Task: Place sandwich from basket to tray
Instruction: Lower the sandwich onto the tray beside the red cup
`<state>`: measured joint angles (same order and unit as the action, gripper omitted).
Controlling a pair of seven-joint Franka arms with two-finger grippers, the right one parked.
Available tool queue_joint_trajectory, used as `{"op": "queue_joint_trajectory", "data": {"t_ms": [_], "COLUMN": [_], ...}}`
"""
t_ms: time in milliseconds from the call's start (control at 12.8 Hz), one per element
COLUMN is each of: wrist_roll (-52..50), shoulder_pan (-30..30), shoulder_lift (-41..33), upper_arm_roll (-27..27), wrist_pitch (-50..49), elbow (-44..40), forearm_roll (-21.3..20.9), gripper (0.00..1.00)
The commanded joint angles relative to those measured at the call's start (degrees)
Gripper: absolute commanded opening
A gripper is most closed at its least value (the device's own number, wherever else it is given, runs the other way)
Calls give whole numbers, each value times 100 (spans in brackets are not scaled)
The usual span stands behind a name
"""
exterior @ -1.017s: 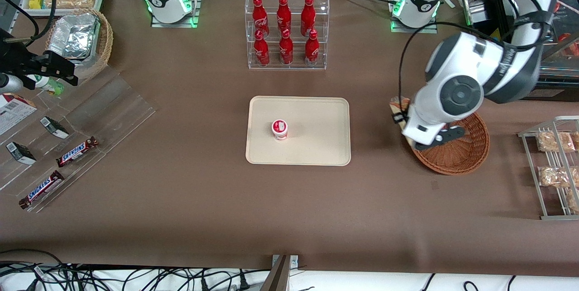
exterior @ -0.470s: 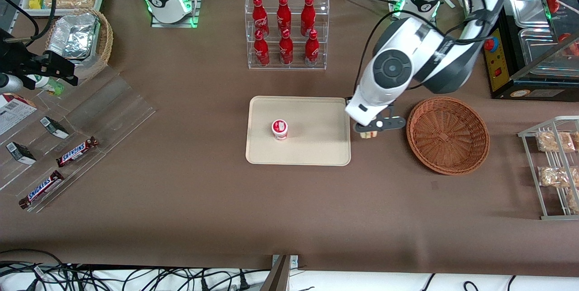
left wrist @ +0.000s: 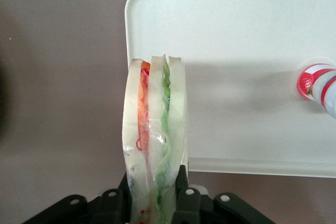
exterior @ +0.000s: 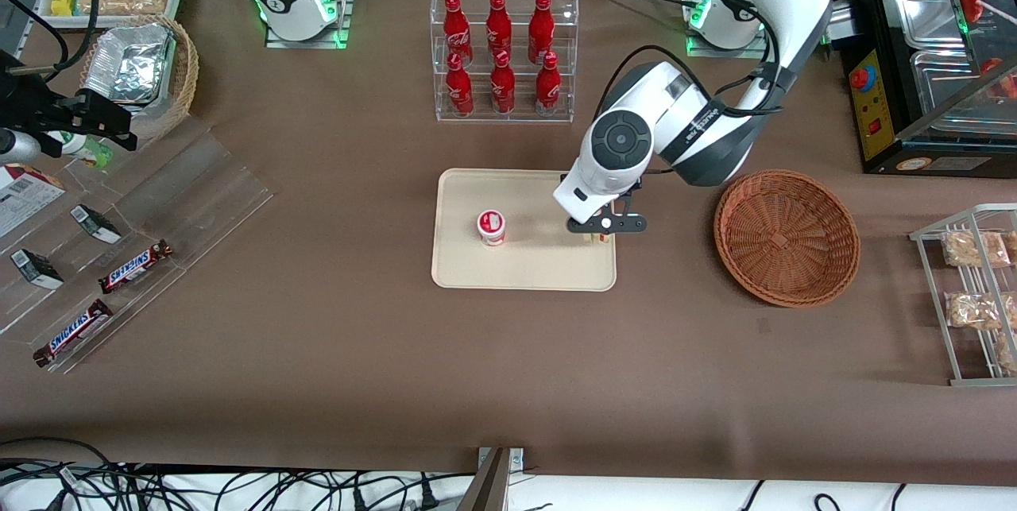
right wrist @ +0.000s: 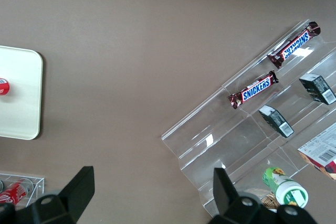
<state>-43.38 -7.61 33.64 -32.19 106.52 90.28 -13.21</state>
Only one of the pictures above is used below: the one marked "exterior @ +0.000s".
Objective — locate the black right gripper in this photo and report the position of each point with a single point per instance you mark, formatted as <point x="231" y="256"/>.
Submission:
<point x="33" y="107"/>

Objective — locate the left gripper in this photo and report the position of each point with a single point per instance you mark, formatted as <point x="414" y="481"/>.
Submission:
<point x="636" y="184"/>

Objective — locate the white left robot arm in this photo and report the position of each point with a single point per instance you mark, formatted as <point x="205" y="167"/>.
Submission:
<point x="703" y="133"/>

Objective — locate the beige rectangular tray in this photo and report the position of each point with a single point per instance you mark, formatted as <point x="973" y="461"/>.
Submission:
<point x="532" y="265"/>

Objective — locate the aluminium foil tray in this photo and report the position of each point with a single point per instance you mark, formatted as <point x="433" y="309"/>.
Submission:
<point x="127" y="62"/>

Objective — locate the light tan wicker basket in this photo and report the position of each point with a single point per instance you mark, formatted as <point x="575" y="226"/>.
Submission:
<point x="187" y="74"/>

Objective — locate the brown round wicker basket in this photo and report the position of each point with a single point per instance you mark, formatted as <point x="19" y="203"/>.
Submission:
<point x="786" y="241"/>

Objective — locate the green white drink bottle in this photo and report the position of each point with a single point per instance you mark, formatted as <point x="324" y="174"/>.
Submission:
<point x="83" y="149"/>

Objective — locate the silver cylindrical fitting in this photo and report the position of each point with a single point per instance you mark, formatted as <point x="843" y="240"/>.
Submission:
<point x="17" y="147"/>

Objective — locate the small black white box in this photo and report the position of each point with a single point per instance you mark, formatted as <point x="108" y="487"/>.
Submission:
<point x="36" y="269"/>
<point x="95" y="223"/>

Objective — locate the red white yogurt cup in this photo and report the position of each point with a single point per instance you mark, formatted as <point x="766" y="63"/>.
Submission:
<point x="491" y="226"/>

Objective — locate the printed white red carton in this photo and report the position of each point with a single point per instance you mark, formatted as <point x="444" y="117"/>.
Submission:
<point x="24" y="197"/>

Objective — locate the clear acrylic display stand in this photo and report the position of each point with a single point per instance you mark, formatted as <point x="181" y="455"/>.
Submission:
<point x="199" y="193"/>

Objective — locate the Snickers chocolate bar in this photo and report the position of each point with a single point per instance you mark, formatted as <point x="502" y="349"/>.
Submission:
<point x="73" y="332"/>
<point x="135" y="266"/>

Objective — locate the red cola bottle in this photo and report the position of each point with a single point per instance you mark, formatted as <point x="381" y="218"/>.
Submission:
<point x="541" y="22"/>
<point x="459" y="90"/>
<point x="502" y="88"/>
<point x="454" y="22"/>
<point x="547" y="90"/>
<point x="498" y="18"/>

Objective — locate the clear acrylic bottle rack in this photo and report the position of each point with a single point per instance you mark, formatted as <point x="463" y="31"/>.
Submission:
<point x="568" y="34"/>

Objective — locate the brown table cover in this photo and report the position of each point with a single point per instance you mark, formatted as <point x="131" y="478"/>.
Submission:
<point x="357" y="368"/>

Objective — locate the black food warmer appliance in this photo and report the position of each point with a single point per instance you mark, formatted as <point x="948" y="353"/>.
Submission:
<point x="874" y="125"/>

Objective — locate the silver metal block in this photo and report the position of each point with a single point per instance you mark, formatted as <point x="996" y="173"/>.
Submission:
<point x="839" y="22"/>

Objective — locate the bagged brown snack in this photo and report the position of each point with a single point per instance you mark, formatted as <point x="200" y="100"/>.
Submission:
<point x="976" y="249"/>
<point x="973" y="311"/>
<point x="1007" y="352"/>
<point x="1011" y="245"/>

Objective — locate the steel warmer pan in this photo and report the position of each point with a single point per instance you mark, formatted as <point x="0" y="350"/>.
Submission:
<point x="926" y="14"/>
<point x="945" y="82"/>

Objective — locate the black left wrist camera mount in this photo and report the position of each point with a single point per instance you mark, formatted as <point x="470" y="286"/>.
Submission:
<point x="612" y="222"/>

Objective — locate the metal table bracket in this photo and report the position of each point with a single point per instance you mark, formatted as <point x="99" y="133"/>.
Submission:
<point x="494" y="483"/>

